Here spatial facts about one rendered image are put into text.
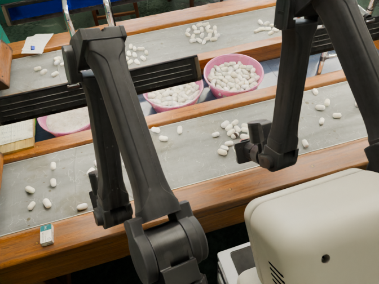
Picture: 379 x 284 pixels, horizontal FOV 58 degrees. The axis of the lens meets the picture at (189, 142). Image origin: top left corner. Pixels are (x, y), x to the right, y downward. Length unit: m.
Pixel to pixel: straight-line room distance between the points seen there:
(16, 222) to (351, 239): 1.07
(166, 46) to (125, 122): 1.26
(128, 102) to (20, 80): 1.28
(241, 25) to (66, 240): 1.36
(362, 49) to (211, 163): 0.72
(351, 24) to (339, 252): 0.42
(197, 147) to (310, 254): 0.93
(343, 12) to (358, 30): 0.04
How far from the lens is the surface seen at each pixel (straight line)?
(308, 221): 0.42
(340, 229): 0.42
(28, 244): 1.20
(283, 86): 0.82
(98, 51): 0.59
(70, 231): 1.16
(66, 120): 1.51
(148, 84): 1.05
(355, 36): 0.69
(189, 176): 1.21
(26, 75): 1.82
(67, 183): 1.29
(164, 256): 0.51
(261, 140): 0.94
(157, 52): 1.75
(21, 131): 1.49
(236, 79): 1.56
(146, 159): 0.53
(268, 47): 1.75
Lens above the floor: 1.74
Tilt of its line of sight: 50 degrees down
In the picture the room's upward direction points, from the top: 4 degrees counter-clockwise
